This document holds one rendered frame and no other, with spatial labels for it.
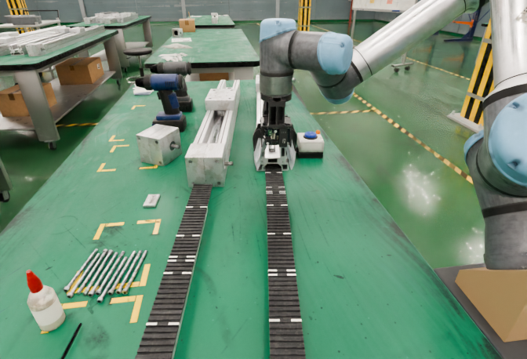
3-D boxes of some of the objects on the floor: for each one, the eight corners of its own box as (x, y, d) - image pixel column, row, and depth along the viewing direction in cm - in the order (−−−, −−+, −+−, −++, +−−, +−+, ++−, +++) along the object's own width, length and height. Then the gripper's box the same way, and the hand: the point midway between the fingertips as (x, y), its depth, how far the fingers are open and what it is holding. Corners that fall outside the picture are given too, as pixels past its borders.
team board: (338, 59, 676) (350, -50, 584) (356, 56, 697) (370, -49, 605) (394, 73, 559) (419, -61, 467) (413, 70, 579) (441, -59, 487)
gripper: (244, 99, 68) (246, 183, 78) (310, 99, 68) (303, 182, 78) (245, 88, 75) (247, 165, 85) (305, 88, 75) (299, 165, 85)
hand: (274, 164), depth 84 cm, fingers open, 8 cm apart
